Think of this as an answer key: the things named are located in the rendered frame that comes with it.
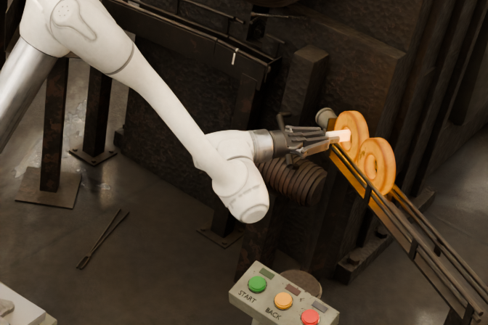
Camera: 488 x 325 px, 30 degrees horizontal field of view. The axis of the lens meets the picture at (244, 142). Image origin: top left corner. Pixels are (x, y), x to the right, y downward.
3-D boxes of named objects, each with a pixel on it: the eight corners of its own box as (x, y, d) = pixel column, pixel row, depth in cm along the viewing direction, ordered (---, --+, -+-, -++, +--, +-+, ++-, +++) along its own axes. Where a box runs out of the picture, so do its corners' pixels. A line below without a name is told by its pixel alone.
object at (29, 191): (12, 165, 331) (19, -16, 291) (84, 175, 333) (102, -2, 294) (-2, 199, 314) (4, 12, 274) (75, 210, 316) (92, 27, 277)
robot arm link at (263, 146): (253, 171, 243) (273, 168, 244) (256, 144, 237) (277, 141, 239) (242, 151, 249) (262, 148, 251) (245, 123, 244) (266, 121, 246)
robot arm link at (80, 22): (144, 43, 203) (120, 19, 213) (93, -3, 191) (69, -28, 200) (104, 86, 204) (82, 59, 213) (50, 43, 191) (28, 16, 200)
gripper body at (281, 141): (261, 146, 250) (293, 143, 253) (272, 165, 244) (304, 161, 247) (264, 125, 246) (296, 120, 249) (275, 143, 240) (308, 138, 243)
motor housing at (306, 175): (245, 261, 310) (276, 132, 281) (298, 294, 301) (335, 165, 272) (222, 279, 301) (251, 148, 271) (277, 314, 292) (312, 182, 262)
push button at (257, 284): (255, 276, 215) (255, 272, 214) (269, 284, 214) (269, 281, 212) (245, 288, 213) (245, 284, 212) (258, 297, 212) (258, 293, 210)
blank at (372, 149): (374, 126, 244) (363, 127, 243) (401, 155, 232) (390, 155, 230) (362, 176, 251) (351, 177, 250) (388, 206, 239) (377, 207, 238)
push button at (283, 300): (281, 292, 212) (281, 288, 211) (295, 301, 211) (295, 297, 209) (271, 305, 210) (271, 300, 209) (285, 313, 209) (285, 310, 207)
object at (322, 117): (331, 125, 271) (335, 107, 268) (344, 139, 263) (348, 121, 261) (313, 125, 269) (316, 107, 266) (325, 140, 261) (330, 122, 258)
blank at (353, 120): (349, 100, 257) (339, 101, 255) (375, 126, 244) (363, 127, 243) (339, 148, 264) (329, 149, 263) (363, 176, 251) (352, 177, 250)
